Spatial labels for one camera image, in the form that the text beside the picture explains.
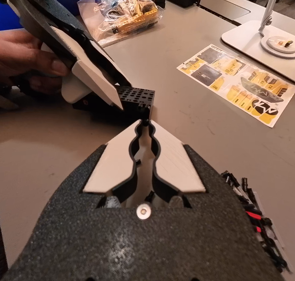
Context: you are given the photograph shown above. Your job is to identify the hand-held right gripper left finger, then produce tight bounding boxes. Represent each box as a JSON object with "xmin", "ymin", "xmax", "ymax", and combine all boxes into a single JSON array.
[{"xmin": 82, "ymin": 119, "xmax": 143, "ymax": 204}]

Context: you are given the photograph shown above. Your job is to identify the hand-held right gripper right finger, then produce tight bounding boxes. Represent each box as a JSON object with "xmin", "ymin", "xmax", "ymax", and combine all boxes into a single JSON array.
[{"xmin": 148, "ymin": 120, "xmax": 206, "ymax": 203}]

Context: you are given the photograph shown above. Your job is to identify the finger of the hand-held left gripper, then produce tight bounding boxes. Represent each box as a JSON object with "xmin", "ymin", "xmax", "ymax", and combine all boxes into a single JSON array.
[
  {"xmin": 78, "ymin": 31, "xmax": 133, "ymax": 88},
  {"xmin": 61, "ymin": 60, "xmax": 125, "ymax": 112}
]

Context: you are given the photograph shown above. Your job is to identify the black perforated block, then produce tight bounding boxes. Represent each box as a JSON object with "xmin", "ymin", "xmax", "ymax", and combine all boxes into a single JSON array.
[{"xmin": 72, "ymin": 86, "xmax": 155, "ymax": 121}]

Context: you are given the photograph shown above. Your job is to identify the pile of black plastic pins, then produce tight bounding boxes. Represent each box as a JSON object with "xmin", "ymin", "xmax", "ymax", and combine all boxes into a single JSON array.
[{"xmin": 220, "ymin": 170, "xmax": 291, "ymax": 273}]

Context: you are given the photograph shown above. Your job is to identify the person's left hand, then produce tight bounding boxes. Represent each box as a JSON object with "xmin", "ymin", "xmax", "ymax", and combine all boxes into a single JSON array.
[{"xmin": 0, "ymin": 28, "xmax": 69, "ymax": 96}]

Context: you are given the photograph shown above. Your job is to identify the plastic bag of yellow parts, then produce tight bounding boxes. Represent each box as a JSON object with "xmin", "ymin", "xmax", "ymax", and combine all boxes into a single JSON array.
[{"xmin": 77, "ymin": 0, "xmax": 164, "ymax": 48}]

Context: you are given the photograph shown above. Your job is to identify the yellow sticker sheet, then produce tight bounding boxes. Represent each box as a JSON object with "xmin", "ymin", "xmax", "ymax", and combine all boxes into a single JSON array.
[{"xmin": 176, "ymin": 44, "xmax": 295, "ymax": 128}]

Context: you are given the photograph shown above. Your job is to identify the grey table cable flap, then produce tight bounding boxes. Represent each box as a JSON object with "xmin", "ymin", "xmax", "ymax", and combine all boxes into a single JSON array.
[{"xmin": 184, "ymin": 0, "xmax": 251, "ymax": 25}]

